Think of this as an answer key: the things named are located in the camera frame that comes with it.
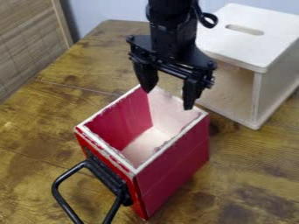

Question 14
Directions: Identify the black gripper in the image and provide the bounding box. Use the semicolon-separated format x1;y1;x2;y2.
126;23;217;110

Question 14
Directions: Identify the red wooden drawer box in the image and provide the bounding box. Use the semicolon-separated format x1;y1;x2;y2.
75;86;210;220

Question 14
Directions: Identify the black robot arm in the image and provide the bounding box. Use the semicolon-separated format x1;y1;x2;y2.
126;0;219;110

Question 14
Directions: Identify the light wooden cabinet frame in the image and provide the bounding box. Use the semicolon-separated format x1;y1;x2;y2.
197;3;299;130

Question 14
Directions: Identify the black metal drawer handle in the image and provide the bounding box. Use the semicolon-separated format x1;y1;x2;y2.
51;156;134;224

